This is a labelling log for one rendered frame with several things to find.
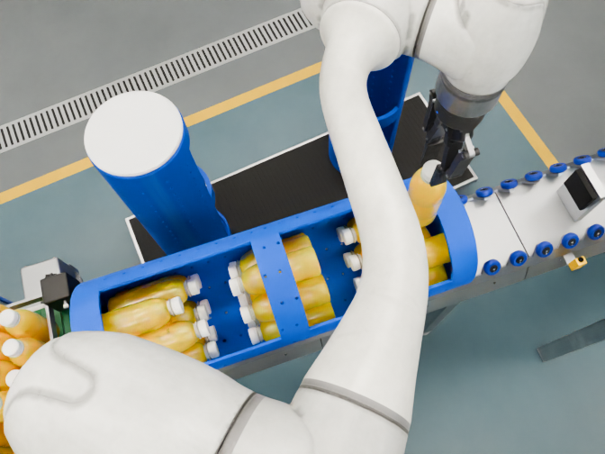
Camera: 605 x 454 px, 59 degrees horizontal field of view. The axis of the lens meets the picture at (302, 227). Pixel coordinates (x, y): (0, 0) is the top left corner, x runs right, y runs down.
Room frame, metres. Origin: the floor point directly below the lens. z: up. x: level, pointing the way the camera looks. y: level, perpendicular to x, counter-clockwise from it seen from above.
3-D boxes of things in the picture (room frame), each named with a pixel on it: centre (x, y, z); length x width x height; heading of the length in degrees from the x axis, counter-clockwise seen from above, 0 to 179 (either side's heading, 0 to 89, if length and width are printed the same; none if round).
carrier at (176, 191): (0.85, 0.45, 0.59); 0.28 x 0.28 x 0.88
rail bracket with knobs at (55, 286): (0.42, 0.65, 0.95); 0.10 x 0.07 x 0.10; 14
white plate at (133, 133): (0.85, 0.45, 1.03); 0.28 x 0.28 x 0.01
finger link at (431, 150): (0.46, -0.24, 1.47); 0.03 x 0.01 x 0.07; 104
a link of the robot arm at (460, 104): (0.44, -0.25, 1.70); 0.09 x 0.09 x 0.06
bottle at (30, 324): (0.33, 0.70, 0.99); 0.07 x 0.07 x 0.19
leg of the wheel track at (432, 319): (0.42, -0.48, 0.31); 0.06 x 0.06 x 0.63; 14
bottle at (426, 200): (0.44, -0.25, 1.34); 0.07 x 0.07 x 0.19
